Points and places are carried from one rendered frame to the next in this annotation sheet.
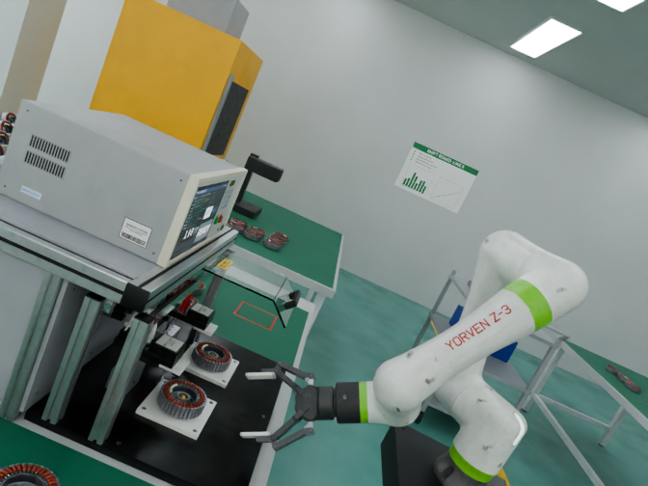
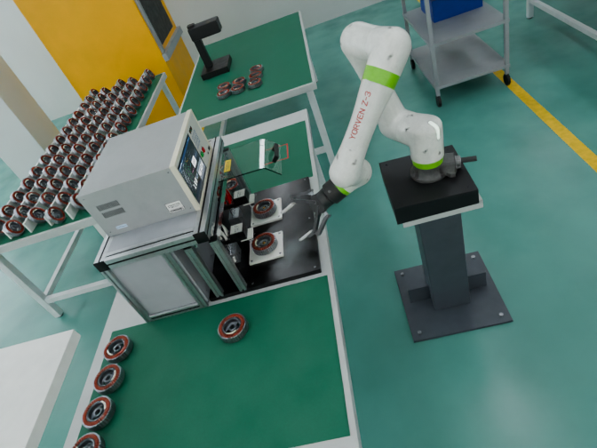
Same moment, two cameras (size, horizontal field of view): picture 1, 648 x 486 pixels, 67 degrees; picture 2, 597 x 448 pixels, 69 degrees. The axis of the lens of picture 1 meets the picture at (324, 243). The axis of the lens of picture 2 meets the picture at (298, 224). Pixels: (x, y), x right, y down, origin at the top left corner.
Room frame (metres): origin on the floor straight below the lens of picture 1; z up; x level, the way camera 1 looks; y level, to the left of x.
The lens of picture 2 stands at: (-0.32, -0.33, 1.97)
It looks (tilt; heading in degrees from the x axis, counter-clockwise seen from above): 39 degrees down; 13
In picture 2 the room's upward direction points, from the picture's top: 23 degrees counter-clockwise
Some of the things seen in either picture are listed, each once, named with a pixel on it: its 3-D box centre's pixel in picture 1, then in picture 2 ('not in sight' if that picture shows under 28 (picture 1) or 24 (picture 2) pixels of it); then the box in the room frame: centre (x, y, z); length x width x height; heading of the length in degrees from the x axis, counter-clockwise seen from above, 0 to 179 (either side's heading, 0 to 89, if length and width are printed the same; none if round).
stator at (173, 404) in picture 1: (182, 398); (264, 244); (1.04, 0.15, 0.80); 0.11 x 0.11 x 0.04
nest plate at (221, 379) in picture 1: (208, 364); (266, 212); (1.28, 0.16, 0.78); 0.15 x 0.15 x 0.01; 1
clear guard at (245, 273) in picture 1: (243, 281); (243, 164); (1.32, 0.16, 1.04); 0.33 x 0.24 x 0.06; 91
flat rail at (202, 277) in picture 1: (194, 284); (222, 193); (1.16, 0.25, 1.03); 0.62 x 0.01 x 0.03; 1
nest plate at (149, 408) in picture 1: (178, 407); (266, 247); (1.04, 0.15, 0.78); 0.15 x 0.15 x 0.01; 1
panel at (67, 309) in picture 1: (124, 296); (200, 221); (1.16, 0.41, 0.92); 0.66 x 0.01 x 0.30; 1
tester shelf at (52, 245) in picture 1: (122, 225); (167, 196); (1.16, 0.47, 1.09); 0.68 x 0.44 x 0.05; 1
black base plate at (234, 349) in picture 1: (187, 386); (264, 232); (1.16, 0.17, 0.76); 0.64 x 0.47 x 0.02; 1
